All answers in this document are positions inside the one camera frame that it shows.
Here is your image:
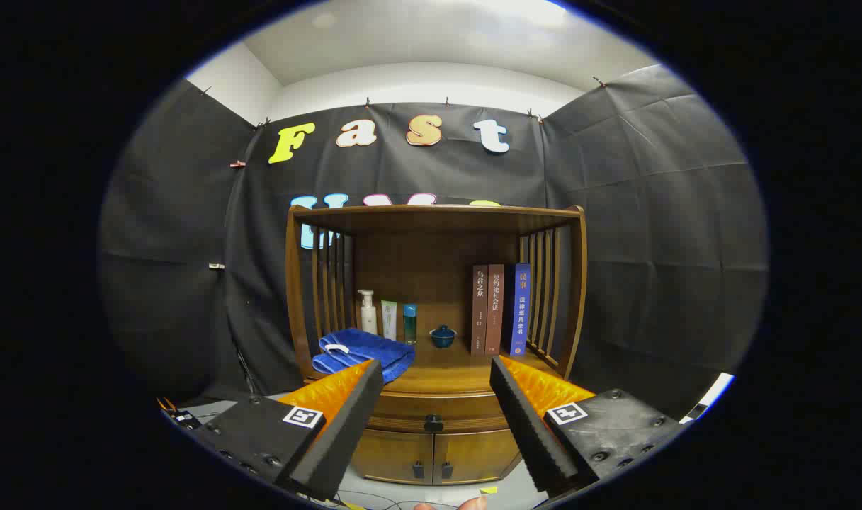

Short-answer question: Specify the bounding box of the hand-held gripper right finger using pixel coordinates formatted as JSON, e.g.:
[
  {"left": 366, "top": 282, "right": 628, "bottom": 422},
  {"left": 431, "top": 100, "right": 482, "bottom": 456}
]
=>
[{"left": 489, "top": 356, "right": 686, "bottom": 498}]

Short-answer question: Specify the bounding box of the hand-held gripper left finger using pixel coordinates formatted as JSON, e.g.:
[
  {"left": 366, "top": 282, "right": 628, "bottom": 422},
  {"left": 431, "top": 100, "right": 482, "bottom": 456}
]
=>
[{"left": 190, "top": 359, "right": 385, "bottom": 501}]

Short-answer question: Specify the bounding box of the wooden cabinet door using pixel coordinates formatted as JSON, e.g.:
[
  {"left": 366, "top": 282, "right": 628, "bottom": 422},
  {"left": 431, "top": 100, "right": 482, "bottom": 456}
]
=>
[
  {"left": 351, "top": 429, "right": 435, "bottom": 485},
  {"left": 434, "top": 429, "right": 522, "bottom": 485}
]

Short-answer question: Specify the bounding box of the wooden countertop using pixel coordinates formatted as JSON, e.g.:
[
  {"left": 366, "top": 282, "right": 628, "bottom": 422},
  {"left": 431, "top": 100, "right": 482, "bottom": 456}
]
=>
[{"left": 305, "top": 340, "right": 562, "bottom": 397}]

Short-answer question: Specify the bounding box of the wooden cabinet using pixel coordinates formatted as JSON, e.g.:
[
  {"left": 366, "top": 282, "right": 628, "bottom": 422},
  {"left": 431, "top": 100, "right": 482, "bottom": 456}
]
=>
[{"left": 284, "top": 204, "right": 589, "bottom": 487}]

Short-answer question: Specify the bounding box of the folded blue towel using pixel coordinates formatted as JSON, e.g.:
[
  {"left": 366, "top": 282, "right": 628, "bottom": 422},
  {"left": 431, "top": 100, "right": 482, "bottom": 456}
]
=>
[{"left": 312, "top": 328, "right": 416, "bottom": 385}]

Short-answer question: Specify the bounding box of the white pump bottle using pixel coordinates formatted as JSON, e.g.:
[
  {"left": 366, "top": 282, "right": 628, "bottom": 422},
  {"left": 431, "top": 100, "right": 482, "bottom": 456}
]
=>
[{"left": 357, "top": 289, "right": 378, "bottom": 336}]

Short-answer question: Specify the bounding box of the blue book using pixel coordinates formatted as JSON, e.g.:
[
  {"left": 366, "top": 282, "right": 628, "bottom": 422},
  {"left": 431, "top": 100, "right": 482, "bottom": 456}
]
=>
[{"left": 505, "top": 263, "right": 532, "bottom": 356}]

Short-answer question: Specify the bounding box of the reddish brown book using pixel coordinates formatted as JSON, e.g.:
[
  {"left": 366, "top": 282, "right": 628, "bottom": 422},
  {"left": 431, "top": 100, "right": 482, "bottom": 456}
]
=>
[{"left": 485, "top": 264, "right": 506, "bottom": 356}]

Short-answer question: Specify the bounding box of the dark brown book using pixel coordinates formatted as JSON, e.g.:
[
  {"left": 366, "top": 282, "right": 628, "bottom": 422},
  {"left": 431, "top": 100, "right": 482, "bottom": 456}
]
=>
[{"left": 471, "top": 265, "right": 489, "bottom": 355}]

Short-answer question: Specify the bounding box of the black floor device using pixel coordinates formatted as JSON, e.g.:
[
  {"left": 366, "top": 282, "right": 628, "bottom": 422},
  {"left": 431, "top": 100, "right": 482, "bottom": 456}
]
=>
[{"left": 158, "top": 398, "right": 203, "bottom": 430}]

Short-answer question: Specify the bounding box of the black backdrop cloth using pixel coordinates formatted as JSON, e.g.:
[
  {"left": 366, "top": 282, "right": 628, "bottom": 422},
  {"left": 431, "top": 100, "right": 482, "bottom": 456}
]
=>
[{"left": 98, "top": 64, "right": 770, "bottom": 419}]

